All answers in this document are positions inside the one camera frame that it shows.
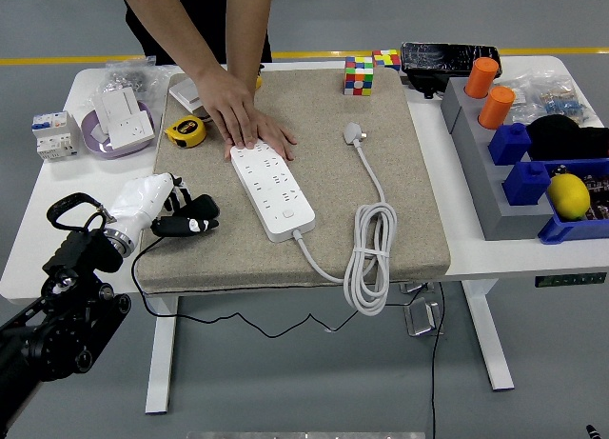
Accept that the person's right hand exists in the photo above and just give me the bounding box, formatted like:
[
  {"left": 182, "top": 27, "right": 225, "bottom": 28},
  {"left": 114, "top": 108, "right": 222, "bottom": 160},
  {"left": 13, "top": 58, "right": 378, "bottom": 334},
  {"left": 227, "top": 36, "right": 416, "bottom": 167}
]
[{"left": 193, "top": 67, "right": 261, "bottom": 150}]

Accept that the person's left hand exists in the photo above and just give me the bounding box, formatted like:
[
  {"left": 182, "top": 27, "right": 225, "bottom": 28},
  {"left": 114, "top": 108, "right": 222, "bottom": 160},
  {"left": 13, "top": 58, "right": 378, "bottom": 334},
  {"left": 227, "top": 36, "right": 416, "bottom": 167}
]
[{"left": 221, "top": 95, "right": 299, "bottom": 162}]

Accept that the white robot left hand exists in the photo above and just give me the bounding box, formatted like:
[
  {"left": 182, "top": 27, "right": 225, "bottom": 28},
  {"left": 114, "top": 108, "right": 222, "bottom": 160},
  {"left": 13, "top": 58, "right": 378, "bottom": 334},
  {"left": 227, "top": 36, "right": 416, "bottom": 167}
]
[{"left": 108, "top": 170, "right": 221, "bottom": 240}]

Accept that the white power strip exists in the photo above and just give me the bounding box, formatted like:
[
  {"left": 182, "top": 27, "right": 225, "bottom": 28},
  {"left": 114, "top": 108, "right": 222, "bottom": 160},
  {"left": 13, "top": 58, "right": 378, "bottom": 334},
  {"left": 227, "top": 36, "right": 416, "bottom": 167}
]
[{"left": 229, "top": 141, "right": 316, "bottom": 244}]

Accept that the black plug adapter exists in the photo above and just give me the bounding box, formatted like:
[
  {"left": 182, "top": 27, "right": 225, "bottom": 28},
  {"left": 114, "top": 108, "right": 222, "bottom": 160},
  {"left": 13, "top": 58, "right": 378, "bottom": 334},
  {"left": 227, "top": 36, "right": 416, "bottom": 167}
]
[{"left": 183, "top": 193, "right": 222, "bottom": 221}]

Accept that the thin black adapter cord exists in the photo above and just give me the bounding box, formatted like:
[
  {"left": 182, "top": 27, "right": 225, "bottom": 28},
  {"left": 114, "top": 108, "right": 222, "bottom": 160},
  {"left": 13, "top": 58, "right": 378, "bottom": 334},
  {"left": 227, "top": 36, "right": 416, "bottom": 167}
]
[{"left": 130, "top": 233, "right": 429, "bottom": 340}]

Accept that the dark circuit board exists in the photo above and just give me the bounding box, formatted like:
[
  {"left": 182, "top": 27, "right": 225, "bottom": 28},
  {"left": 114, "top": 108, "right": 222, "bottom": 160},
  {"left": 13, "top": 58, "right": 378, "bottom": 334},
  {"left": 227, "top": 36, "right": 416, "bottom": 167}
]
[{"left": 551, "top": 165, "right": 609, "bottom": 221}]

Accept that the yellow tape measure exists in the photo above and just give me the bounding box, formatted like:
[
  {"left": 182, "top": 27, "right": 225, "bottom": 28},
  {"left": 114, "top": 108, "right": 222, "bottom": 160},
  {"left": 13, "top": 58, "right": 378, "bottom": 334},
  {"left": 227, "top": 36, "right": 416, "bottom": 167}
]
[{"left": 164, "top": 115, "right": 207, "bottom": 150}]

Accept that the purple bowl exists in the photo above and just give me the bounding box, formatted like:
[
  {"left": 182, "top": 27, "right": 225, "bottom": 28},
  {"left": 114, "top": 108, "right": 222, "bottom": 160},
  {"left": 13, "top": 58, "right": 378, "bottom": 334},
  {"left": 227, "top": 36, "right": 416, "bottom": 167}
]
[{"left": 79, "top": 100, "right": 159, "bottom": 161}]

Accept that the grey-brown mat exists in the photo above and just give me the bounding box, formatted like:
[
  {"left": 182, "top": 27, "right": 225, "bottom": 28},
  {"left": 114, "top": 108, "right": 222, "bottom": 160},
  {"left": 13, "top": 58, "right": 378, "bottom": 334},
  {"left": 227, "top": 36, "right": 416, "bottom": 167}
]
[{"left": 135, "top": 67, "right": 452, "bottom": 295}]

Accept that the person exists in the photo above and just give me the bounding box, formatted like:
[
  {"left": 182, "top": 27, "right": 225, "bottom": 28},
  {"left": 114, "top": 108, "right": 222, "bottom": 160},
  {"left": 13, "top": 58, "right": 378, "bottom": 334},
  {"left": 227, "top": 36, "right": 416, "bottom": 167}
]
[{"left": 121, "top": 0, "right": 273, "bottom": 67}]

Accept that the large Rubik's cube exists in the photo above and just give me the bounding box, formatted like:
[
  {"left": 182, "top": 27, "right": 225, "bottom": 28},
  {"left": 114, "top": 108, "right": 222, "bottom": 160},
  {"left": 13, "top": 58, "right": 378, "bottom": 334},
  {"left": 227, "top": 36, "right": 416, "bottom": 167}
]
[{"left": 343, "top": 56, "right": 376, "bottom": 97}]

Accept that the clear bag of screws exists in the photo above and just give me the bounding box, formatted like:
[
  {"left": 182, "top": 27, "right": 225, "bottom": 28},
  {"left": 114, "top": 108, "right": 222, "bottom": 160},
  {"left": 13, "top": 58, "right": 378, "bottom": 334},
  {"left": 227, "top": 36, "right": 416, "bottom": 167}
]
[{"left": 103, "top": 55, "right": 175, "bottom": 108}]

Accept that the white circuit breaker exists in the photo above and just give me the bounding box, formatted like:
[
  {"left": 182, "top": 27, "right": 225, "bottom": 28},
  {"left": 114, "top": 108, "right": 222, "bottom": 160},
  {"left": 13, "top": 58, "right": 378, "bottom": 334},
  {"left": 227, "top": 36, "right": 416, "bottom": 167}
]
[{"left": 30, "top": 110, "right": 80, "bottom": 163}]

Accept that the small Rubik's cube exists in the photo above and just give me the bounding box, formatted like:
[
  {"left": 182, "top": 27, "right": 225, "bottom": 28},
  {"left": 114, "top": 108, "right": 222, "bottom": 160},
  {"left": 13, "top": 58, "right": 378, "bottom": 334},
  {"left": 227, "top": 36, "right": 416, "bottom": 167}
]
[{"left": 370, "top": 49, "right": 402, "bottom": 72}]

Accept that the white table leg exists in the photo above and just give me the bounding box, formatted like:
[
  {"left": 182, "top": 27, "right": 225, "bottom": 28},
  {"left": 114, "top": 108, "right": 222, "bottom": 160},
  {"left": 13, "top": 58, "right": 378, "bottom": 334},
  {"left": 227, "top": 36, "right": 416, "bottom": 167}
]
[
  {"left": 461, "top": 279, "right": 516, "bottom": 391},
  {"left": 144, "top": 295, "right": 180, "bottom": 415}
]

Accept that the black table control panel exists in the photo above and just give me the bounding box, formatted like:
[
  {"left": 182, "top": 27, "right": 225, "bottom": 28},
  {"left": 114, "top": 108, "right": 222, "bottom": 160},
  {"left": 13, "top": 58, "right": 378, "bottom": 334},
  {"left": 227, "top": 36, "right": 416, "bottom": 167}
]
[{"left": 533, "top": 271, "right": 608, "bottom": 289}]

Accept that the black film-wrapped device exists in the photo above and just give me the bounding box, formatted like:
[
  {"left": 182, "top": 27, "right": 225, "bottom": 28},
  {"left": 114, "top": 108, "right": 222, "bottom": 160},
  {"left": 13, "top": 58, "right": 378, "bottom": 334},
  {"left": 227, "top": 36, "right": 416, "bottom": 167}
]
[{"left": 399, "top": 41, "right": 501, "bottom": 100}]

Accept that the blue plastic bin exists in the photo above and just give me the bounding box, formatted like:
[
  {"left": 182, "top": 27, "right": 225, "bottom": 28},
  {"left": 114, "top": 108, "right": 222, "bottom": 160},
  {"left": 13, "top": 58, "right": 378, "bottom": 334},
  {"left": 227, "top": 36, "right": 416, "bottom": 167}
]
[{"left": 537, "top": 157, "right": 609, "bottom": 246}]

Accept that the grey stepped peg holder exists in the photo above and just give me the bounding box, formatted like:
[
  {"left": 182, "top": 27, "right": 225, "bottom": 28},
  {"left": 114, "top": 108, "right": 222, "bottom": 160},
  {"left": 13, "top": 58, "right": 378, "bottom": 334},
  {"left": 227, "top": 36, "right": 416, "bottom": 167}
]
[{"left": 439, "top": 76, "right": 567, "bottom": 243}]

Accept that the orange cylinder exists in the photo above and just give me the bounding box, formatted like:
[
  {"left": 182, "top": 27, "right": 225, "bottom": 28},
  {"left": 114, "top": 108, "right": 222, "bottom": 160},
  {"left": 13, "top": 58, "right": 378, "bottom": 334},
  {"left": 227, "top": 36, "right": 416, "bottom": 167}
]
[
  {"left": 477, "top": 86, "right": 516, "bottom": 130},
  {"left": 463, "top": 56, "right": 500, "bottom": 100}
]

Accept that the blue block with knob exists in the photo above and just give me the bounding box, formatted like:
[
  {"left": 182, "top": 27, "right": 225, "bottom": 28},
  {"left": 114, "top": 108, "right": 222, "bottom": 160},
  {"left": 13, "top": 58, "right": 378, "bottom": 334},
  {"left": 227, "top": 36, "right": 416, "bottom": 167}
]
[
  {"left": 487, "top": 122, "right": 533, "bottom": 167},
  {"left": 502, "top": 160, "right": 552, "bottom": 208}
]

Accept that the yellow lemon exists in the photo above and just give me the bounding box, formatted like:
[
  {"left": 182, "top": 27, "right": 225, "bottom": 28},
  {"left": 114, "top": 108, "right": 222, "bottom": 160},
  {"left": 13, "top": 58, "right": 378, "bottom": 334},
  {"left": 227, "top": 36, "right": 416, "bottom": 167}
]
[{"left": 545, "top": 171, "right": 592, "bottom": 221}]

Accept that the clear bag of small parts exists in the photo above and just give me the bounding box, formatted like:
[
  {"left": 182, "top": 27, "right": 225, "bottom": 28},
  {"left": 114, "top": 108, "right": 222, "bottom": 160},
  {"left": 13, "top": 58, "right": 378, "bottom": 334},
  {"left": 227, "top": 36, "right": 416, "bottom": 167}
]
[{"left": 522, "top": 70, "right": 599, "bottom": 126}]

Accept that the black cloth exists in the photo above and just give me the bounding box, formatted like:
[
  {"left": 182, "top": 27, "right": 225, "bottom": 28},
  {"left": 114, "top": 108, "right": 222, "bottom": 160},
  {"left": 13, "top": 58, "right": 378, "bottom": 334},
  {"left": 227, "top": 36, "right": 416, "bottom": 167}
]
[{"left": 524, "top": 113, "right": 609, "bottom": 163}]

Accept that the white flat switch panel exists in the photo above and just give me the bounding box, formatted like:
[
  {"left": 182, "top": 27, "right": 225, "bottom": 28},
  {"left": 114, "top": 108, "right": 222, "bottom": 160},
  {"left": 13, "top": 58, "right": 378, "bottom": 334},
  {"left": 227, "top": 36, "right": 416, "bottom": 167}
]
[{"left": 168, "top": 76, "right": 206, "bottom": 112}]

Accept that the white wall socket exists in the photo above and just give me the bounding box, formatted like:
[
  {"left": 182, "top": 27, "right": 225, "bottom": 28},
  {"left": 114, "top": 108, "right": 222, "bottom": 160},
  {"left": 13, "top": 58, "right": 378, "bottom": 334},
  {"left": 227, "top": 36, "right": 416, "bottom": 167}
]
[{"left": 108, "top": 110, "right": 157, "bottom": 150}]

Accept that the white power strip cord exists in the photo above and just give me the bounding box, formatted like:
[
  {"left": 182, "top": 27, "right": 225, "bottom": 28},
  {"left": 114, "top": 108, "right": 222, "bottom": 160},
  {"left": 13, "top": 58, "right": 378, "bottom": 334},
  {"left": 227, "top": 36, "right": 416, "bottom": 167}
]
[{"left": 291, "top": 120, "right": 399, "bottom": 317}]

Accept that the white switch plate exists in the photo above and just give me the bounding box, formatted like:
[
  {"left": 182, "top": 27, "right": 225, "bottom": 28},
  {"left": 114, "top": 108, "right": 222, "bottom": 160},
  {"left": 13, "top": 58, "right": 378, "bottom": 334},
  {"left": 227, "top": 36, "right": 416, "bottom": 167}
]
[{"left": 91, "top": 86, "right": 142, "bottom": 135}]

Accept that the black floor cable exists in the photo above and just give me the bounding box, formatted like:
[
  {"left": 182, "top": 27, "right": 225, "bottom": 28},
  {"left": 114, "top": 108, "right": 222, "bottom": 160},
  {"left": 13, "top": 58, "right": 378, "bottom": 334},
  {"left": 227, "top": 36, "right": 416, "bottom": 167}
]
[{"left": 429, "top": 281, "right": 446, "bottom": 439}]

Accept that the small metal bracket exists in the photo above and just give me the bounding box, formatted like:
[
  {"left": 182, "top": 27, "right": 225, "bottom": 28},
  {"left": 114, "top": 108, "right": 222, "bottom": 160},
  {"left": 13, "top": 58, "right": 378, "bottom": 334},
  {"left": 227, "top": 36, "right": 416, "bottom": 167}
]
[{"left": 398, "top": 280, "right": 437, "bottom": 295}]

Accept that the large metal bracket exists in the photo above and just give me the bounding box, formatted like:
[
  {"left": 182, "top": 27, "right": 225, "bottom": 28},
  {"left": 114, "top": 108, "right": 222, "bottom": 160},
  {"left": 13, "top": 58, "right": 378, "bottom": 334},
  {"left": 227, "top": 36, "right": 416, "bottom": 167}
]
[{"left": 403, "top": 298, "right": 444, "bottom": 338}]

